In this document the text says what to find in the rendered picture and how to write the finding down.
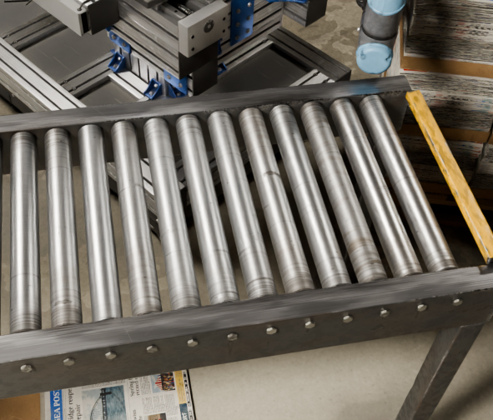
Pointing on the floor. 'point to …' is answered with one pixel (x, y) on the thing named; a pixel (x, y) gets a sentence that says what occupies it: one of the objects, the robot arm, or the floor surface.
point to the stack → (468, 97)
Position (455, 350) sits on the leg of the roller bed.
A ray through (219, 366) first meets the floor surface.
